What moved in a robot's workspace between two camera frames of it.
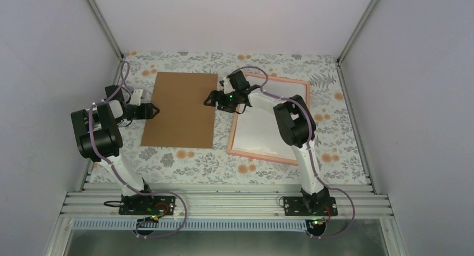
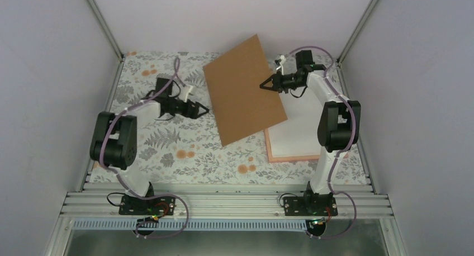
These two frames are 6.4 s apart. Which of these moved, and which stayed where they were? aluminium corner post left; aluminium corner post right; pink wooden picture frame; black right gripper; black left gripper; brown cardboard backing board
Moved: brown cardboard backing board; black right gripper; black left gripper; pink wooden picture frame
Stayed: aluminium corner post left; aluminium corner post right
